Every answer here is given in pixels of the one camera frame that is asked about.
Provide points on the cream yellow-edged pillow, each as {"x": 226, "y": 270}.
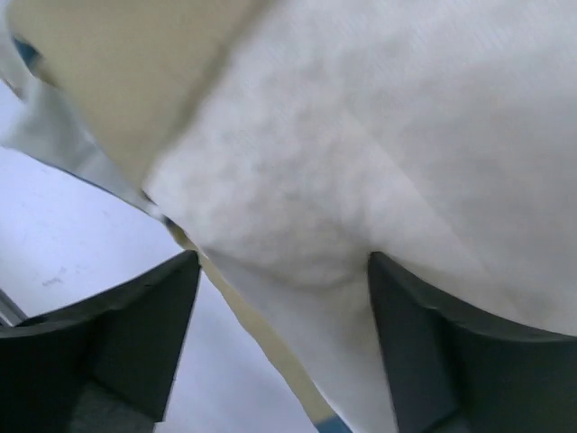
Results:
{"x": 442, "y": 133}

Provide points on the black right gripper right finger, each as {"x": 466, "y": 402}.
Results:
{"x": 456, "y": 368}

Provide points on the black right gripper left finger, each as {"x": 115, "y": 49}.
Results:
{"x": 125, "y": 342}

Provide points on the blue beige striped pillowcase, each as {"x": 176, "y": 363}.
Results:
{"x": 107, "y": 84}

